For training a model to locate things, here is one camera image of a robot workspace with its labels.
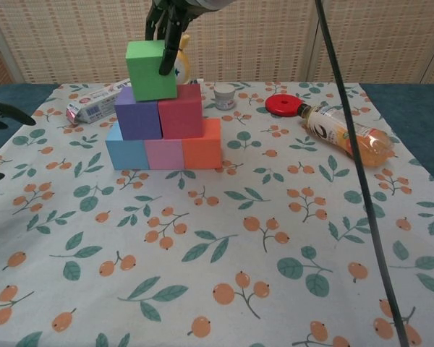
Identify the red disc with hole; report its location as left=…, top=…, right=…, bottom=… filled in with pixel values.
left=264, top=94, right=303, bottom=118

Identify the white toothpaste box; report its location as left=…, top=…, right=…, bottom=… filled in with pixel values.
left=65, top=76, right=133, bottom=125

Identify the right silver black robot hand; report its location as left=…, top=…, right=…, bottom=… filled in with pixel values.
left=144, top=0, right=236, bottom=76

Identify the floral fruit print tablecloth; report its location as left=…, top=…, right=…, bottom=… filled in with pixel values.
left=0, top=82, right=434, bottom=347

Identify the bamboo folding screen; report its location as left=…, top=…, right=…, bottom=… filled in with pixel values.
left=0, top=0, right=434, bottom=87

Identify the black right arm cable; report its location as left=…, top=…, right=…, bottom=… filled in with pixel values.
left=313, top=0, right=412, bottom=347

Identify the purple foam cube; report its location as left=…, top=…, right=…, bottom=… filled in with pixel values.
left=114, top=87, right=163, bottom=141

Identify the pink foam cube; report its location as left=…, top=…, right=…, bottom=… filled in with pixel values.
left=143, top=137, right=186, bottom=170

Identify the orange drink plastic bottle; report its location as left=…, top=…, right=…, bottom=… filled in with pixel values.
left=297, top=103, right=399, bottom=168

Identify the small white jar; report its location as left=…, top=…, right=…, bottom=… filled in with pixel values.
left=213, top=84, right=236, bottom=110

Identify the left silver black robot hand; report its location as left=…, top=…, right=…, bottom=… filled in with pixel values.
left=0, top=100, right=37, bottom=187

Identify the yellow plush toy striped shirt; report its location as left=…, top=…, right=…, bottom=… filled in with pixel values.
left=173, top=33, right=205, bottom=87

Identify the orange foam cube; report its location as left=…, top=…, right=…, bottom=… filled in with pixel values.
left=182, top=118, right=224, bottom=169

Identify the green foam cube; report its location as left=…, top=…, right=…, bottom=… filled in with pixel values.
left=124, top=40, right=179, bottom=103

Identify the magenta foam cube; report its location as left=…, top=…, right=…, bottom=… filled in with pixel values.
left=157, top=83, right=205, bottom=140

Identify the teal padded table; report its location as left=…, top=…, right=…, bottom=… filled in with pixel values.
left=0, top=82, right=434, bottom=189

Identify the light blue foam cube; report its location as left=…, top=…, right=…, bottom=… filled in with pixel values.
left=105, top=120, right=150, bottom=171

